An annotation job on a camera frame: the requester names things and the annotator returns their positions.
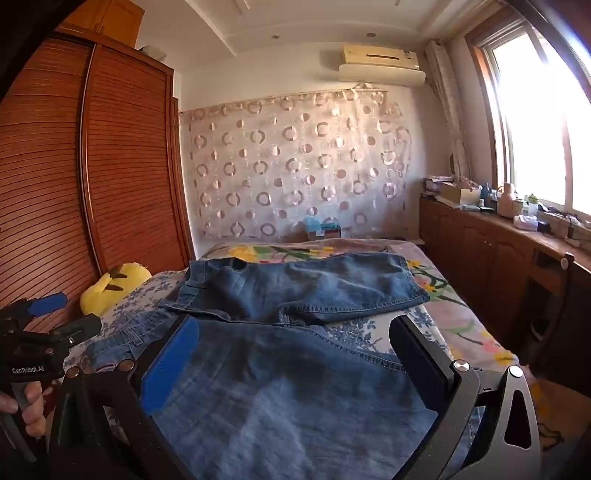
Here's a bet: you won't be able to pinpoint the stack of papers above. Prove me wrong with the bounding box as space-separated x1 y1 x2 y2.
424 174 459 195

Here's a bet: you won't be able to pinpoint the wooden overhead cabinet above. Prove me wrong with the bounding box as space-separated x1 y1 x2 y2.
58 0 140 48

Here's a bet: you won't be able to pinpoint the cardboard box with blue cloth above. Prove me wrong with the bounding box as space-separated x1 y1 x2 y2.
304 217 343 241

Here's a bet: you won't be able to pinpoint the sheer circle-patterned curtain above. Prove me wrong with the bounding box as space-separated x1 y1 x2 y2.
179 87 415 241

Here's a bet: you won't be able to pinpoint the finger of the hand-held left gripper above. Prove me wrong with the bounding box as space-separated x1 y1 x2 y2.
46 314 102 354
0 293 69 324

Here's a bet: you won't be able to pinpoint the white patterned window curtain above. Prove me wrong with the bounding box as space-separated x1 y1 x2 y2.
425 41 472 180

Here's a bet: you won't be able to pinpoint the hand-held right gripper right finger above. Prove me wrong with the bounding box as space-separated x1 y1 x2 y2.
389 315 542 480

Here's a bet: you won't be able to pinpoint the blue denim pants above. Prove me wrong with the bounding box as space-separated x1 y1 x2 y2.
85 251 483 480

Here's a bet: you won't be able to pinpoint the beige box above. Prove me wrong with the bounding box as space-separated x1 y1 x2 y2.
438 182 482 206

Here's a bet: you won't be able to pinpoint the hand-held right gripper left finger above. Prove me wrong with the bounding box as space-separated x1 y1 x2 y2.
48 315 201 480

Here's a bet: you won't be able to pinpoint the wooden slatted wardrobe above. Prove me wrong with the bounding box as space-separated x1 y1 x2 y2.
0 32 195 335

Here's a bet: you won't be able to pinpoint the wooden low cabinet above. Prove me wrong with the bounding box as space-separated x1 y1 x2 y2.
418 193 591 352

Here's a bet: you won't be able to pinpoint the yellow plush toy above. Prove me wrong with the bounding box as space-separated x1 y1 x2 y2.
79 262 153 319

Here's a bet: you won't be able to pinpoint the wood-framed window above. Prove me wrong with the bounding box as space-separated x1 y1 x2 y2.
465 18 591 209

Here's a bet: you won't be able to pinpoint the dark waste bin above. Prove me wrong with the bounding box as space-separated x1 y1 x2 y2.
530 318 556 343

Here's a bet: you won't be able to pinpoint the person's left hand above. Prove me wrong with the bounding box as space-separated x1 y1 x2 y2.
0 383 47 437

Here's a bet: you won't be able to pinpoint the white air conditioner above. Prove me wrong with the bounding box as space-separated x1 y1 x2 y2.
338 43 426 87

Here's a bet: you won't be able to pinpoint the pink floral blanket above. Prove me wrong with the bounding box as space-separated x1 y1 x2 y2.
198 237 520 370

